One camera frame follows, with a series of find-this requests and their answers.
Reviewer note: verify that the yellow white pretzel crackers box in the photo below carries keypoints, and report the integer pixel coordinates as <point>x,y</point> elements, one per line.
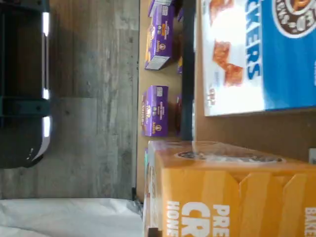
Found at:
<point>234,197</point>

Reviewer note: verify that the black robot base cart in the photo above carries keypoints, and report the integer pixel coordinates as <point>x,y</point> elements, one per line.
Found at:
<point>22,61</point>

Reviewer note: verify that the tan shelf board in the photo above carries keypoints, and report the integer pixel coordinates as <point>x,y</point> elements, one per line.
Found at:
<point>158,79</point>

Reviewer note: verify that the blue white pretzel crackers box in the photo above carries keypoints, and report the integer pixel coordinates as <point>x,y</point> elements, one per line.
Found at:
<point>271,61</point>

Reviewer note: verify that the white curtain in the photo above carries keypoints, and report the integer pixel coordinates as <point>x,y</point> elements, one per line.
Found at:
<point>61,217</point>

